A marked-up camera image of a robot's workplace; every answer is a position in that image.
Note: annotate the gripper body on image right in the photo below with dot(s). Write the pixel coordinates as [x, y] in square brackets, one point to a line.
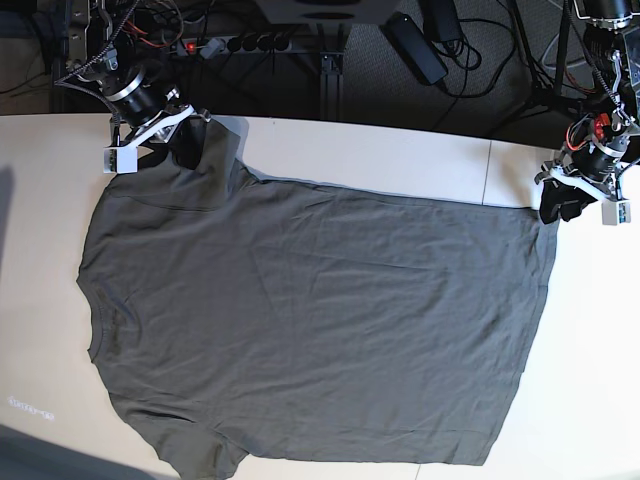
[595, 169]

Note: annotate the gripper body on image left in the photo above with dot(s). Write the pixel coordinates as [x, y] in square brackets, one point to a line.
[148, 118]

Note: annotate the grey T-shirt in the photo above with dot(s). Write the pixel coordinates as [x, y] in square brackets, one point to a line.
[233, 315]

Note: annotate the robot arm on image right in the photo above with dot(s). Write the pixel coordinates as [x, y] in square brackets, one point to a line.
[620, 124]

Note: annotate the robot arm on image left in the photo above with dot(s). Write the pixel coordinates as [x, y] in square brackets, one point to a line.
[115, 54]

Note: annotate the black power strip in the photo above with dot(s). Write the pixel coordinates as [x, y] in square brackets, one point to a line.
[254, 43]

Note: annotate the black power adapter brick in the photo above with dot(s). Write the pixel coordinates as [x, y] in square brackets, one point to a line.
[417, 53]

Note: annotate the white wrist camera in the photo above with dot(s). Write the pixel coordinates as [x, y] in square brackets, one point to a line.
[120, 160]
[616, 212]

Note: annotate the aluminium frame post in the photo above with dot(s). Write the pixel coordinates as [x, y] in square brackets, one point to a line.
[328, 43]

